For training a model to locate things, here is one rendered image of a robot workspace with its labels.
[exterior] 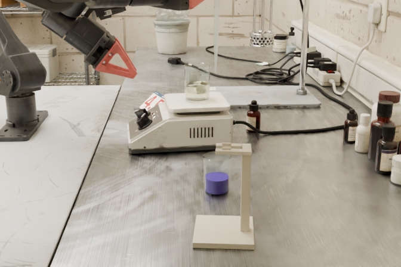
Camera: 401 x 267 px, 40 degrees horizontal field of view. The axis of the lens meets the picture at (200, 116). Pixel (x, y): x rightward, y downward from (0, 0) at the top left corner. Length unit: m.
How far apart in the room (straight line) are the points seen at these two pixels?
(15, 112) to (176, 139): 0.38
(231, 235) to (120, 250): 0.15
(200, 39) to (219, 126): 2.44
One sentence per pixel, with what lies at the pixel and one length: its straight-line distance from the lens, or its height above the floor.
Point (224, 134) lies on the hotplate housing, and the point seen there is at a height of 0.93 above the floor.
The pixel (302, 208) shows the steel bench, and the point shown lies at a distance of 0.85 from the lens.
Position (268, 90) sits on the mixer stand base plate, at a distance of 1.51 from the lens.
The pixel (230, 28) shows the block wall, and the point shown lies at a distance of 3.47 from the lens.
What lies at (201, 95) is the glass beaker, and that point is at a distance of 1.07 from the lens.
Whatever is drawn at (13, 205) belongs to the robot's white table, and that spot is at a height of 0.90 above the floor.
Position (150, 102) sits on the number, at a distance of 1.34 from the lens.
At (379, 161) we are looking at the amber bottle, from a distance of 1.00.
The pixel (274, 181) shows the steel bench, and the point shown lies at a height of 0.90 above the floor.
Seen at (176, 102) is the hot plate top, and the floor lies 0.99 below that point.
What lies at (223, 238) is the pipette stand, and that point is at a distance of 0.74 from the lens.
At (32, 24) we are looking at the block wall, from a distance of 3.56.
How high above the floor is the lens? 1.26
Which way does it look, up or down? 16 degrees down
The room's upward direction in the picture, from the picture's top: straight up
